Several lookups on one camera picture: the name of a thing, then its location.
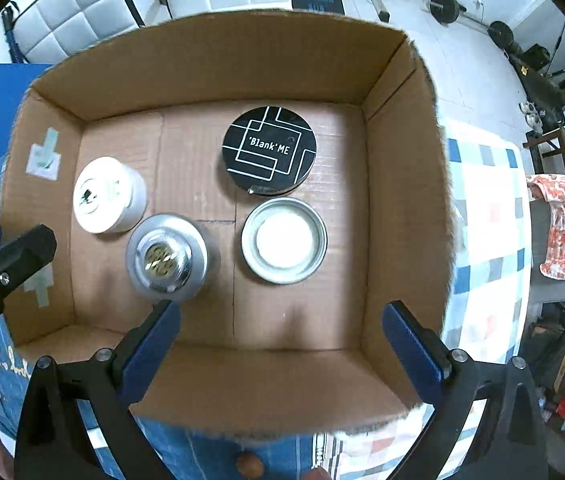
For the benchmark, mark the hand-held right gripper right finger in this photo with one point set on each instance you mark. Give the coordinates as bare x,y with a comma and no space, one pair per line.
412,352

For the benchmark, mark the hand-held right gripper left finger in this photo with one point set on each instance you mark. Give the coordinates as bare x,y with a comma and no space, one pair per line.
151,345

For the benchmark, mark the barbell with black weights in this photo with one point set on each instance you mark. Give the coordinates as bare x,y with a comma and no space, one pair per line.
467,19

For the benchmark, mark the black bag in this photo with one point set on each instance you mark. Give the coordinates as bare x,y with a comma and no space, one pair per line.
562,340

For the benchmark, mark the silver tin white cream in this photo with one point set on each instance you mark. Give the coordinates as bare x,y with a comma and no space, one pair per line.
284,240

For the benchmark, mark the white quilted sofa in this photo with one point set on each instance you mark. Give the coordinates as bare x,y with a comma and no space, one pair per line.
87,5

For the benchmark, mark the white round jar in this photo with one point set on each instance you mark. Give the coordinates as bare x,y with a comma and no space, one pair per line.
106,200

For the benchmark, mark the silver jar gold patterned top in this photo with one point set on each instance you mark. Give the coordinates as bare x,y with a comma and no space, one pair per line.
167,259

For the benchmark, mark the checkered tablecloth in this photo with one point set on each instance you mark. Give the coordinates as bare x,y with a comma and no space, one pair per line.
492,260

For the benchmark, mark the wooden chair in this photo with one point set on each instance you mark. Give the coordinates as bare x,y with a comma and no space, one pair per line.
557,147

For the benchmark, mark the black exercise equipment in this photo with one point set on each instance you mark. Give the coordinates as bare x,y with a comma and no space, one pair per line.
537,70

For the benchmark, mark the cardboard box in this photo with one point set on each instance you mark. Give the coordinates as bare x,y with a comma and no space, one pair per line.
282,310

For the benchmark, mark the black round compact line print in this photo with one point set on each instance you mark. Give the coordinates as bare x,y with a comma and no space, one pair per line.
269,151

